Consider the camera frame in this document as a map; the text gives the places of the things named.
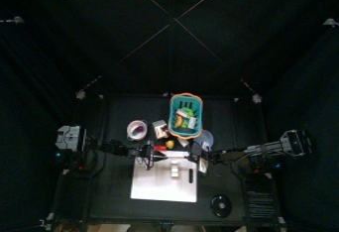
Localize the grey toy bowl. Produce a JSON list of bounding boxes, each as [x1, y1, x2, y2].
[[192, 129, 216, 152]]

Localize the small white toy piece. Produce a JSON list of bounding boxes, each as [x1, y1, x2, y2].
[[177, 137, 192, 148]]

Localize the teal basket orange rim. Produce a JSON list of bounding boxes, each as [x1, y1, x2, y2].
[[168, 92, 205, 141]]

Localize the white knife block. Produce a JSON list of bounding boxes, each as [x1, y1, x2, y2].
[[150, 119, 170, 140]]

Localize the white cutting board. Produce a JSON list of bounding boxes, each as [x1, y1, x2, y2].
[[129, 150, 198, 204]]

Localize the green toy vegetable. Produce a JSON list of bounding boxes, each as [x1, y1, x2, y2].
[[182, 106, 196, 118]]

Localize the white toy food box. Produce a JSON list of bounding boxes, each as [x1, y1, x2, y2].
[[174, 108, 189, 119]]

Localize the black round disc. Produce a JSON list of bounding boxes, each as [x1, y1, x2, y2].
[[209, 193, 233, 219]]

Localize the black printed sheet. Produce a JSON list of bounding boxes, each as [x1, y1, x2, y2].
[[244, 179, 277, 225]]

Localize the white toy pot grey handles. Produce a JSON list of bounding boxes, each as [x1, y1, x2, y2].
[[125, 119, 149, 142]]

